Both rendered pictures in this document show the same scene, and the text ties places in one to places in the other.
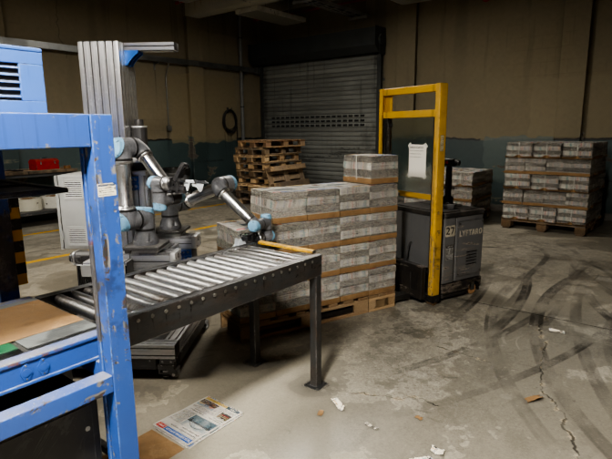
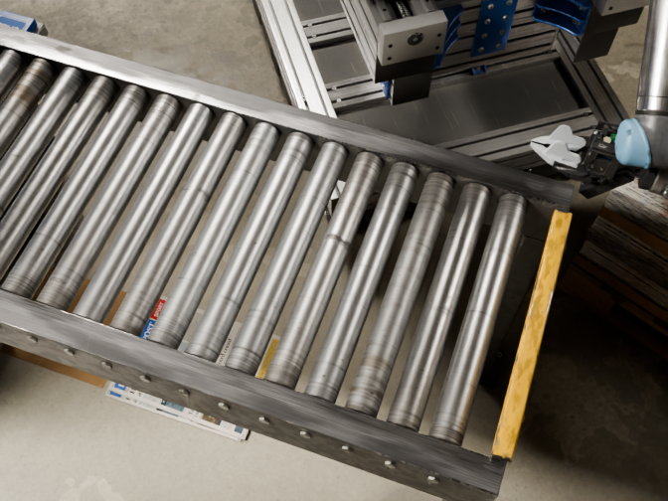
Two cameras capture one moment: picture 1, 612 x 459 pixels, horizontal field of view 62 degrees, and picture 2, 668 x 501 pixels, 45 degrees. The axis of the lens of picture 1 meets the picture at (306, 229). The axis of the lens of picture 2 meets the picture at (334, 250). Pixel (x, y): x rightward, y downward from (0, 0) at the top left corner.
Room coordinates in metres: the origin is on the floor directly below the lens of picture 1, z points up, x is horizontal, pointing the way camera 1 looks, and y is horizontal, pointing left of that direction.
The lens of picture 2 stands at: (2.50, -0.25, 1.93)
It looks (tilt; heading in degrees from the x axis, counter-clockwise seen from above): 61 degrees down; 71
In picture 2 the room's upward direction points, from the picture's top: straight up
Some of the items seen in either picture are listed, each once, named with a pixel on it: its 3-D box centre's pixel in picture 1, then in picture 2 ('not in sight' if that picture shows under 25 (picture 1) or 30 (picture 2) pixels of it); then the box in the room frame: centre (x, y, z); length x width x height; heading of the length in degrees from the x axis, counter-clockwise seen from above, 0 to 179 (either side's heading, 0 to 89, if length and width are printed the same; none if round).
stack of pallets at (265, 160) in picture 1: (270, 170); not in sight; (10.64, 0.73, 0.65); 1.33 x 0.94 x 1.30; 145
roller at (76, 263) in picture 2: (187, 280); (113, 198); (2.39, 0.59, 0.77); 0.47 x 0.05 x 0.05; 51
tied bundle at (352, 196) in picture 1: (341, 198); not in sight; (4.07, -0.29, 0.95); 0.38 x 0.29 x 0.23; 32
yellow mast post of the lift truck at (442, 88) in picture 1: (435, 192); not in sight; (4.17, -1.08, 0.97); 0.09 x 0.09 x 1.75; 32
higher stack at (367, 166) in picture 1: (369, 230); not in sight; (4.23, -0.54, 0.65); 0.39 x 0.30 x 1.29; 32
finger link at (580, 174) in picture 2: not in sight; (579, 166); (3.18, 0.39, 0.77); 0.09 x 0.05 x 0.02; 141
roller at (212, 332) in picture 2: (226, 269); (253, 242); (2.59, 0.43, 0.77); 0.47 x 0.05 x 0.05; 51
